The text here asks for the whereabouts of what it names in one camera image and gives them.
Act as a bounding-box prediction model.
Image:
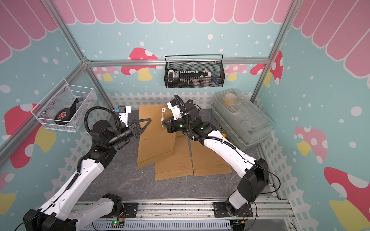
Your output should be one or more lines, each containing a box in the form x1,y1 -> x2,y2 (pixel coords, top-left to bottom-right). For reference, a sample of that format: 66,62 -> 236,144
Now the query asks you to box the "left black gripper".
107,118 -> 151,147

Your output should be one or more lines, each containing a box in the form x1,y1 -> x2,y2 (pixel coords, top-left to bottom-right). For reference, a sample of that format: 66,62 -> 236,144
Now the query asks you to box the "aluminium front rail frame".
71,197 -> 297,230

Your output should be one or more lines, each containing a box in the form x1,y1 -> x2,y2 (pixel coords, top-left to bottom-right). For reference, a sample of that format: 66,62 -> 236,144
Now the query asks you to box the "clear acrylic wall bin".
31,79 -> 97,133

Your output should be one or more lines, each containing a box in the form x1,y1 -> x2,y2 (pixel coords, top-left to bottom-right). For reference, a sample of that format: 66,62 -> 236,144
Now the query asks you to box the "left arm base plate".
101,203 -> 138,219

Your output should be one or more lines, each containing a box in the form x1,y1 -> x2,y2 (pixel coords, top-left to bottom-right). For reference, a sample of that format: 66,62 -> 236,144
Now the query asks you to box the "wrist white camera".
114,105 -> 132,127
167,99 -> 183,120

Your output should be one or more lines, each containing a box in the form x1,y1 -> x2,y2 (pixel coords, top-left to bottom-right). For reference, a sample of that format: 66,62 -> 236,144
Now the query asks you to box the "green lit circuit board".
110,220 -> 125,229

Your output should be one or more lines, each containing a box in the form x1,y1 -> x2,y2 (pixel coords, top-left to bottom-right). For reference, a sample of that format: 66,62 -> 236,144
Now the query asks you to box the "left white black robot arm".
22,106 -> 151,231

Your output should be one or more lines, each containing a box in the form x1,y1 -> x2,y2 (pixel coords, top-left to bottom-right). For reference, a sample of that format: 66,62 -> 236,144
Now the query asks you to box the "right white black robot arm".
161,94 -> 273,217

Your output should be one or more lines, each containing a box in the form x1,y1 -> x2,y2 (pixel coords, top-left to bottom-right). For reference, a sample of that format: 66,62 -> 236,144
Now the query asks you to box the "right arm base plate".
211,202 -> 253,218

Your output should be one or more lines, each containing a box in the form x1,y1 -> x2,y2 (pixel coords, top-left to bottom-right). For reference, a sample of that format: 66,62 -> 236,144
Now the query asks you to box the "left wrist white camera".
114,105 -> 132,127

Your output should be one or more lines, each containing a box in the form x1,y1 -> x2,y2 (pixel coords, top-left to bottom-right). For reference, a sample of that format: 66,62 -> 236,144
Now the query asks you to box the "black wire mesh basket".
164,54 -> 225,89

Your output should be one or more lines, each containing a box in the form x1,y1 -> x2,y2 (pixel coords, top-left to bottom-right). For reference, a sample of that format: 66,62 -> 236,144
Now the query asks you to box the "clear plastic storage box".
211,88 -> 275,151

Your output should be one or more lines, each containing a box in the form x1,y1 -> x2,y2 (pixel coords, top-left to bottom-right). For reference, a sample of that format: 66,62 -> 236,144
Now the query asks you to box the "black tape roll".
55,108 -> 73,126

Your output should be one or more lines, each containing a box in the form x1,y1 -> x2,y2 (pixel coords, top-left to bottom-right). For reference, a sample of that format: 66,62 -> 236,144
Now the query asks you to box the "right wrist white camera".
167,99 -> 183,120

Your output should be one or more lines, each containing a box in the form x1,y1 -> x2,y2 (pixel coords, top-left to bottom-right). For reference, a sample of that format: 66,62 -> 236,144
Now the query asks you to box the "brown kraft file bag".
137,105 -> 175,169
155,136 -> 194,181
190,141 -> 232,177

